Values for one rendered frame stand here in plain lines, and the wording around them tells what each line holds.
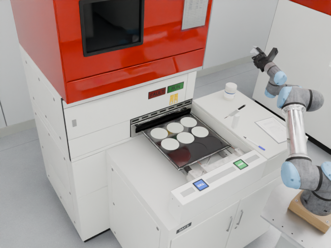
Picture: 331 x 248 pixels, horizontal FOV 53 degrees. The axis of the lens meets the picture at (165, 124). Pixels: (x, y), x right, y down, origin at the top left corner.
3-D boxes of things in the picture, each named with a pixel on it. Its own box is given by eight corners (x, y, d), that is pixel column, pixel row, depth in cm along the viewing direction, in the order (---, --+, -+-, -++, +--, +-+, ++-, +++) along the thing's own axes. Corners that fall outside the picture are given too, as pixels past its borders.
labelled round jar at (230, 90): (220, 96, 213) (223, 83, 208) (228, 93, 217) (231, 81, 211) (228, 102, 209) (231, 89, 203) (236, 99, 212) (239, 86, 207)
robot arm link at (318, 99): (336, 93, 163) (300, 82, 211) (314, 90, 163) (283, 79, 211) (331, 116, 166) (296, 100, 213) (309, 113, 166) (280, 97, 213)
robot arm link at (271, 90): (281, 100, 209) (287, 86, 202) (264, 98, 209) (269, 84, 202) (280, 92, 215) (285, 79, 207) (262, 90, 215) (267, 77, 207)
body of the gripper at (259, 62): (250, 56, 214) (260, 67, 206) (262, 49, 212) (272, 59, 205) (253, 64, 219) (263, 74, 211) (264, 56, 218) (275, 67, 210)
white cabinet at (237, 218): (109, 235, 237) (104, 150, 187) (210, 182, 284) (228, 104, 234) (159, 314, 197) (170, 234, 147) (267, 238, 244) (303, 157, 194)
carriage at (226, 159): (185, 179, 169) (186, 175, 167) (236, 154, 187) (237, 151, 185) (195, 190, 164) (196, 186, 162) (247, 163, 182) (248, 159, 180)
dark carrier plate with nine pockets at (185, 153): (144, 131, 191) (144, 130, 190) (190, 114, 208) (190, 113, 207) (179, 168, 169) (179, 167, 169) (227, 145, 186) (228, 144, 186)
